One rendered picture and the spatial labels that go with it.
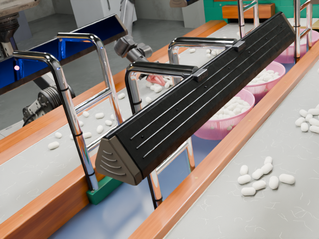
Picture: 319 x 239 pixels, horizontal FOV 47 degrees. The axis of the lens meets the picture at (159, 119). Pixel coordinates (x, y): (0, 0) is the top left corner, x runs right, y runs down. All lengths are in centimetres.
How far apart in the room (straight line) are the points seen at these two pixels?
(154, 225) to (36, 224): 33
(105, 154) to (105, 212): 56
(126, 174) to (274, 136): 71
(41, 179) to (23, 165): 13
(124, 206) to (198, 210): 25
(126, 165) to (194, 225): 40
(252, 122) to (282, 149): 14
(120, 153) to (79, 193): 59
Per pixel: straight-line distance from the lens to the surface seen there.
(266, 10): 219
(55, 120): 146
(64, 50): 111
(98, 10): 572
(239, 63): 74
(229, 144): 107
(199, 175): 97
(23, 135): 142
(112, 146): 50
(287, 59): 184
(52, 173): 118
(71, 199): 107
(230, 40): 77
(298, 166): 103
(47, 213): 103
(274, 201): 92
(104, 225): 103
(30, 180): 119
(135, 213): 103
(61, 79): 93
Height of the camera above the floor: 135
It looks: 27 degrees down
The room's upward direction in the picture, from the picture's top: 11 degrees counter-clockwise
